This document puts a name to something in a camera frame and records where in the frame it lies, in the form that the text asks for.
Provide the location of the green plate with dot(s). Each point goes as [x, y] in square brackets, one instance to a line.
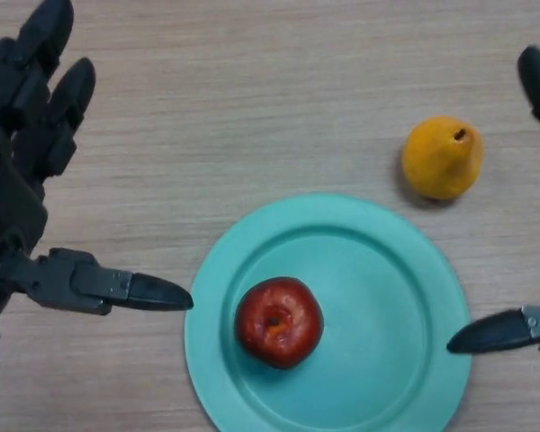
[369, 279]

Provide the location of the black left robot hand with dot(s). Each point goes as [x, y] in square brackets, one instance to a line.
[13, 202]

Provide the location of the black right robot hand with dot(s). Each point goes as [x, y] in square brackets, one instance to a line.
[499, 335]

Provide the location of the red apple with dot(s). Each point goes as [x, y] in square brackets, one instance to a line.
[276, 324]

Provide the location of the yellow pear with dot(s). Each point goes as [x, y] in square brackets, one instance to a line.
[441, 162]

